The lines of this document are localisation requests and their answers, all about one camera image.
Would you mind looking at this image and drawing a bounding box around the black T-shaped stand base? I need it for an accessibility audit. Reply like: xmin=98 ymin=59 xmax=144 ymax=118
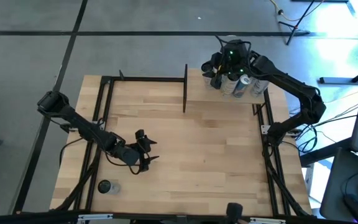
xmin=318 ymin=60 xmax=358 ymax=85

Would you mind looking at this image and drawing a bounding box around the blue Red Bull can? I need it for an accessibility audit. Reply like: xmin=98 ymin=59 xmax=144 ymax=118
xmin=232 ymin=73 xmax=252 ymax=99

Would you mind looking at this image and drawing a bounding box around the white aluminium bracket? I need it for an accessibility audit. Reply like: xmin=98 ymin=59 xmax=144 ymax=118
xmin=249 ymin=217 xmax=287 ymax=224
xmin=77 ymin=213 xmax=114 ymax=223

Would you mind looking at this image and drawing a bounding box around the black computer mouse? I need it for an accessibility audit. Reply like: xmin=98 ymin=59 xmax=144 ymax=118
xmin=342 ymin=193 xmax=358 ymax=224

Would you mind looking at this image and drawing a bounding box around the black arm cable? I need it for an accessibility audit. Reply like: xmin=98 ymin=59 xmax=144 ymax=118
xmin=59 ymin=136 xmax=144 ymax=175
xmin=286 ymin=123 xmax=319 ymax=155

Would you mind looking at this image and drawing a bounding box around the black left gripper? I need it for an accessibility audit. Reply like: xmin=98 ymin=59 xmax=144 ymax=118
xmin=118 ymin=136 xmax=160 ymax=174

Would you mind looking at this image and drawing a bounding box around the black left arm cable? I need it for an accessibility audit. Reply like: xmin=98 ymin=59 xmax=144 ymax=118
xmin=59 ymin=136 xmax=144 ymax=175

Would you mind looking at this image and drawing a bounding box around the black tripod stand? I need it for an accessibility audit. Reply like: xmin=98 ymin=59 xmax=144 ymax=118
xmin=277 ymin=0 xmax=316 ymax=47

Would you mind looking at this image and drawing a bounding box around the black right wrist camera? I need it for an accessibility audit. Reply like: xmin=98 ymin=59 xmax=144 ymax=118
xmin=224 ymin=39 xmax=250 ymax=63

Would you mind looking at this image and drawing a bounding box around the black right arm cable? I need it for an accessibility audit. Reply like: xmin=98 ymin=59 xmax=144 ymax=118
xmin=286 ymin=123 xmax=319 ymax=155

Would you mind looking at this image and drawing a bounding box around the white Celsius Arctic Vibe can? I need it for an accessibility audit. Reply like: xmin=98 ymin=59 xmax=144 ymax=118
xmin=249 ymin=78 xmax=270 ymax=98

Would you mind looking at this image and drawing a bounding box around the grey desk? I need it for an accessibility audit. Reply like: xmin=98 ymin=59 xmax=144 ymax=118
xmin=319 ymin=146 xmax=358 ymax=224

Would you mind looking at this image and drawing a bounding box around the white palm print Celsius can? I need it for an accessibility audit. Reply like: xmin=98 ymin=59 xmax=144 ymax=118
xmin=97 ymin=179 xmax=121 ymax=195

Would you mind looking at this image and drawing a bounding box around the white Celsius Tropical Vibe can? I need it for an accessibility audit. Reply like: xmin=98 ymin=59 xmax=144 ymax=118
xmin=221 ymin=73 xmax=239 ymax=96

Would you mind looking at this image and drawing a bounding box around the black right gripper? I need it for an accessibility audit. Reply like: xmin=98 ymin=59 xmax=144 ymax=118
xmin=201 ymin=51 xmax=254 ymax=90

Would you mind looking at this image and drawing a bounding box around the black table-level camera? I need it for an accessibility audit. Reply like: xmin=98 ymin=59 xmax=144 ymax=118
xmin=226 ymin=202 xmax=244 ymax=224

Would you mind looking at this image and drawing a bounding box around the black aluminium table frame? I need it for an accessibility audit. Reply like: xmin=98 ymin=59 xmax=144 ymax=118
xmin=50 ymin=70 xmax=315 ymax=224

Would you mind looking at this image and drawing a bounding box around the yellow cable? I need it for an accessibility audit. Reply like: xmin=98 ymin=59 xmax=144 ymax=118
xmin=270 ymin=0 xmax=326 ymax=23

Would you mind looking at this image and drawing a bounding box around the wooden shelf with black frame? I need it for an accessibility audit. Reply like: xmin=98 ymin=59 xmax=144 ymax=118
xmin=182 ymin=63 xmax=267 ymax=116

